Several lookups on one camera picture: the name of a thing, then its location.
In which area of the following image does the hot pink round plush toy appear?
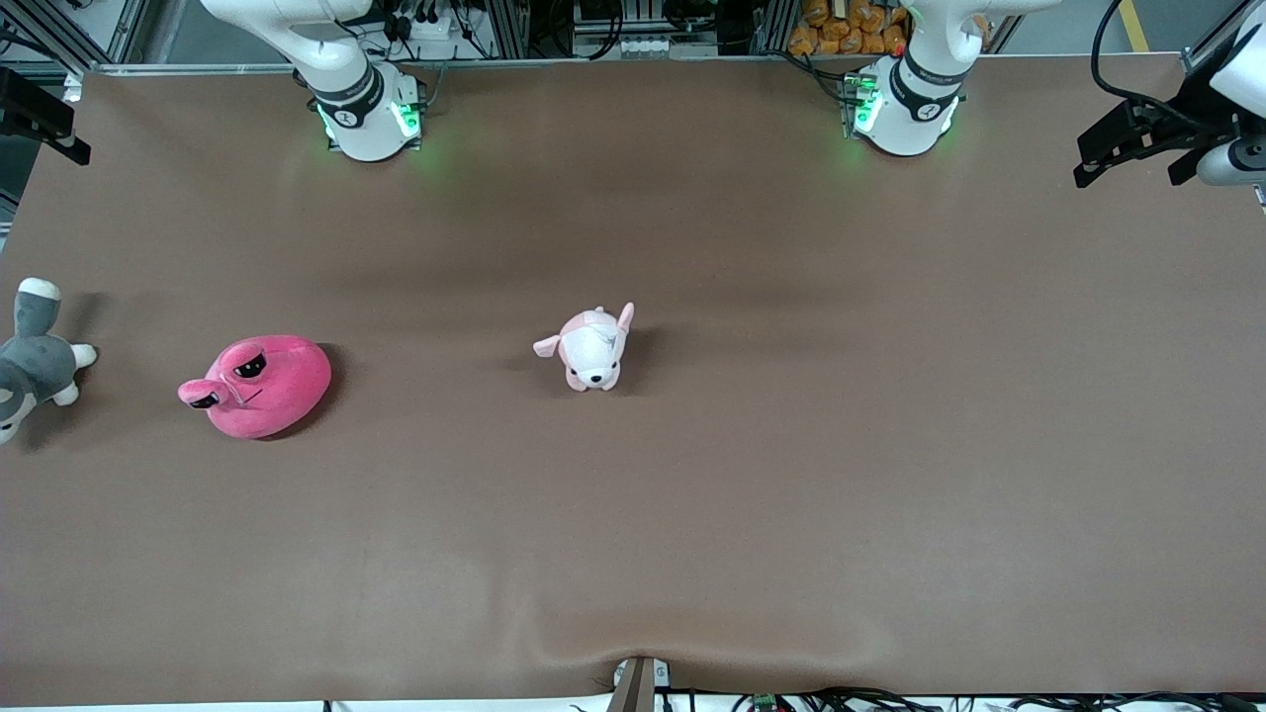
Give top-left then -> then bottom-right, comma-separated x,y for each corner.
177,335 -> 333,440

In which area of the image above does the grey white plush husky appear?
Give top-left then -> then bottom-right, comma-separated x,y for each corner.
0,278 -> 99,445

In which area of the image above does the orange packets pile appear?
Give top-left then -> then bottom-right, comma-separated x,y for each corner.
788,0 -> 913,56

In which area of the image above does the white power strip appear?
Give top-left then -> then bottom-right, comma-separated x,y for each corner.
388,0 -> 458,41

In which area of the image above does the white terminal block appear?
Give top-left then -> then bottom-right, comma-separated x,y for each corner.
613,35 -> 719,59

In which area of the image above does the pale pink white plush dog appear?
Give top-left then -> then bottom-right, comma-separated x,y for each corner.
533,303 -> 635,393

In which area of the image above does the brown table mat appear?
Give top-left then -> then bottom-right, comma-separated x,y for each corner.
0,54 -> 1266,705

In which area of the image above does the aluminium frame profile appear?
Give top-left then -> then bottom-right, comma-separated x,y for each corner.
1181,0 -> 1249,77
0,0 -> 151,72

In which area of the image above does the aluminium table edge rail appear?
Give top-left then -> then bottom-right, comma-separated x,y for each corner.
63,56 -> 863,102

